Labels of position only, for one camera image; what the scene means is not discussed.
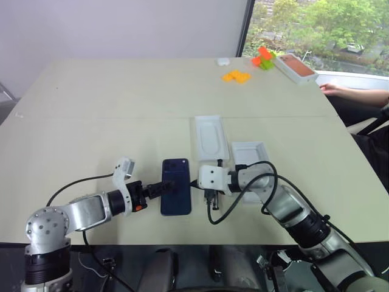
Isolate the black cable under table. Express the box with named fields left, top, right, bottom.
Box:
left=81, top=229, right=135, bottom=292

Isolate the white phone box base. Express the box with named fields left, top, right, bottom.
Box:
left=189, top=114, right=230, bottom=162

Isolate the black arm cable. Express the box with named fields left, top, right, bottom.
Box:
left=207, top=163, right=279, bottom=226
left=45, top=172, right=115, bottom=208

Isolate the person's bare hand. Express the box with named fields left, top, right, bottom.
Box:
left=319, top=83, right=345, bottom=98

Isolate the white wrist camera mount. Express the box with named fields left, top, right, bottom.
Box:
left=197, top=164, right=232, bottom=196
left=111, top=156, right=137, bottom=217

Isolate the yellow toy brick cluster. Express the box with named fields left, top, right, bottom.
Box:
left=220, top=69, right=252, bottom=85

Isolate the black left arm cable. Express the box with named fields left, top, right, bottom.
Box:
left=45, top=172, right=115, bottom=208

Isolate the person's dark clothed body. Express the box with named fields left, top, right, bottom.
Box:
left=324, top=96, right=389, bottom=196

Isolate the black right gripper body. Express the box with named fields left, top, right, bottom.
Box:
left=202, top=158, right=225, bottom=211

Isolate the white phone box lid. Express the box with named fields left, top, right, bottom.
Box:
left=231, top=140, right=273, bottom=207

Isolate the white window sill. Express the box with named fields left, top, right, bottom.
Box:
left=314, top=69, right=389, bottom=91

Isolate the phone box with orange print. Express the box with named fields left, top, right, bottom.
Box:
left=274, top=52, right=318, bottom=86

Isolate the dark blue smartphone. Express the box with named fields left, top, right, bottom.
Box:
left=160, top=158, right=193, bottom=217

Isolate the black window frame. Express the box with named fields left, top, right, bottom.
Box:
left=236, top=0, right=256, bottom=58

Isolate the green toy brick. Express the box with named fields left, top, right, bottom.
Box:
left=259, top=51, right=278, bottom=72

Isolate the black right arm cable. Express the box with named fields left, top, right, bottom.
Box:
left=207, top=163, right=279, bottom=226

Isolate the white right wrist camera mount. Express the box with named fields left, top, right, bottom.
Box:
left=197, top=164, right=232, bottom=196

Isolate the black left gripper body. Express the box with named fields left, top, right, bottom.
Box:
left=126, top=180, right=150, bottom=214

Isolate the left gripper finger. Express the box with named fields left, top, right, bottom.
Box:
left=146, top=179, right=180, bottom=193
left=148, top=186, right=180, bottom=200

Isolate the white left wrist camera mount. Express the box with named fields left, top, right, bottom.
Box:
left=111, top=156, right=137, bottom=217

